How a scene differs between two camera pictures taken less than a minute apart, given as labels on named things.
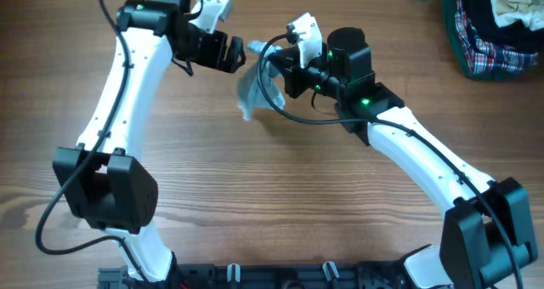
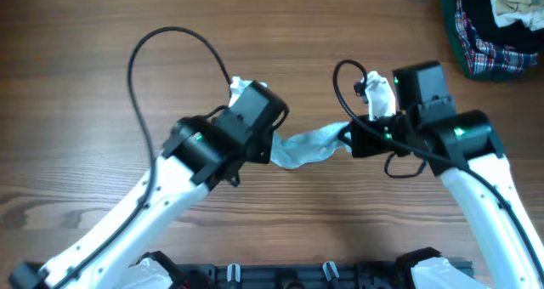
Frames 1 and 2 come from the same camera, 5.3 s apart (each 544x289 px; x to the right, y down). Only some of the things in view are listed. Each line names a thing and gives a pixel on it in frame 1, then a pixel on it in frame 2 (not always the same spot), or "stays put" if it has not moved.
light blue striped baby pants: (260, 87) to (296, 150)
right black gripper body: (290, 73) to (357, 139)
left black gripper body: (206, 50) to (257, 152)
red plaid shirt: (481, 54) stays put
